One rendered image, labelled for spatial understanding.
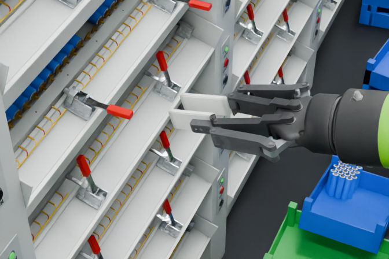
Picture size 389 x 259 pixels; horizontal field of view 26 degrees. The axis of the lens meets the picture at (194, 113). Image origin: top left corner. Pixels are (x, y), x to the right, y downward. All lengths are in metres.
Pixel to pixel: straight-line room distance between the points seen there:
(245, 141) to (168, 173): 0.57
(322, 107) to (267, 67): 1.10
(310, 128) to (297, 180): 1.33
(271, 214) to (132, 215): 0.79
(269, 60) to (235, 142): 1.09
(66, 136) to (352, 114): 0.39
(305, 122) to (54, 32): 0.32
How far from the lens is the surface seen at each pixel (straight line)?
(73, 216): 1.29
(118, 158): 1.36
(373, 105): 1.00
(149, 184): 1.57
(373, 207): 2.27
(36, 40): 1.00
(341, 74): 2.69
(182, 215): 1.77
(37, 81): 1.17
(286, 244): 2.20
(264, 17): 1.96
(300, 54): 2.45
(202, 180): 1.84
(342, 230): 2.08
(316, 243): 2.21
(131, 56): 1.26
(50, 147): 1.13
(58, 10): 1.04
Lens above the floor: 1.73
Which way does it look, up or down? 43 degrees down
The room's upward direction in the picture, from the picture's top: straight up
